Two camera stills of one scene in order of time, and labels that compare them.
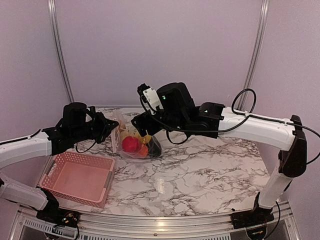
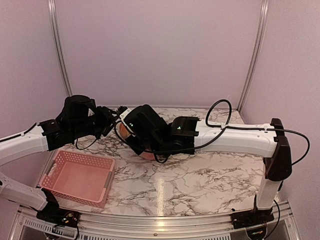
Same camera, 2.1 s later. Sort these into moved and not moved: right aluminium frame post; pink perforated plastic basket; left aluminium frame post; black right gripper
Moved: black right gripper
Not moved: left aluminium frame post; right aluminium frame post; pink perforated plastic basket
